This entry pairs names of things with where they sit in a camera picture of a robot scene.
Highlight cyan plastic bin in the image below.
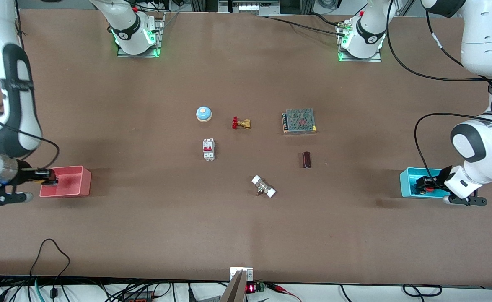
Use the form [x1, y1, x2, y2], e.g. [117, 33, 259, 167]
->
[399, 167, 454, 199]

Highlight pink plastic bin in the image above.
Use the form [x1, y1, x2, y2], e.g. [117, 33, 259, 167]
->
[39, 165, 92, 198]

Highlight metal mesh power supply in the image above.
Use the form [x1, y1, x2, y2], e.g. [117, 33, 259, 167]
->
[282, 109, 317, 135]

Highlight metal fitting white caps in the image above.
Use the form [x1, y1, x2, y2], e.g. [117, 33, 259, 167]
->
[251, 175, 277, 198]

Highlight red clip lead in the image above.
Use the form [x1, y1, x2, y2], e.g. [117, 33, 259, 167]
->
[267, 283, 302, 302]

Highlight white mounting plate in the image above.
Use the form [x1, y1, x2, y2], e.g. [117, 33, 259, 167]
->
[230, 267, 254, 282]

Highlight grey equipment box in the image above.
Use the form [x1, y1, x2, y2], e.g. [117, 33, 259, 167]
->
[219, 0, 281, 16]

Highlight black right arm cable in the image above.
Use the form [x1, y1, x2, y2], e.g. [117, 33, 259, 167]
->
[0, 111, 60, 169]

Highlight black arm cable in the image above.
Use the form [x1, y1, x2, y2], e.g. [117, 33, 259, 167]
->
[385, 0, 492, 187]
[0, 111, 60, 169]

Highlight thin black looped cable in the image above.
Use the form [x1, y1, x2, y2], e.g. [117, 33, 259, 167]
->
[29, 238, 71, 299]

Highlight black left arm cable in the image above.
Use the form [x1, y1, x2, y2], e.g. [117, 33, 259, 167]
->
[385, 0, 492, 187]

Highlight black coiled cable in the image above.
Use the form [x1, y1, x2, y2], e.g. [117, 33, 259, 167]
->
[402, 284, 443, 298]

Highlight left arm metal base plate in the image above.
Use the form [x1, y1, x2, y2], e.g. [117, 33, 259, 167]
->
[337, 20, 382, 63]

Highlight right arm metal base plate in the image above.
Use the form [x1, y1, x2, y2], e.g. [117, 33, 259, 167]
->
[117, 12, 165, 58]

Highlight black cable to base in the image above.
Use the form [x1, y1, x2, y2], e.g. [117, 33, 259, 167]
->
[267, 13, 348, 36]

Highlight aluminium camera mount bar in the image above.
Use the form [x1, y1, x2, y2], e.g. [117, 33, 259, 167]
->
[220, 270, 247, 302]

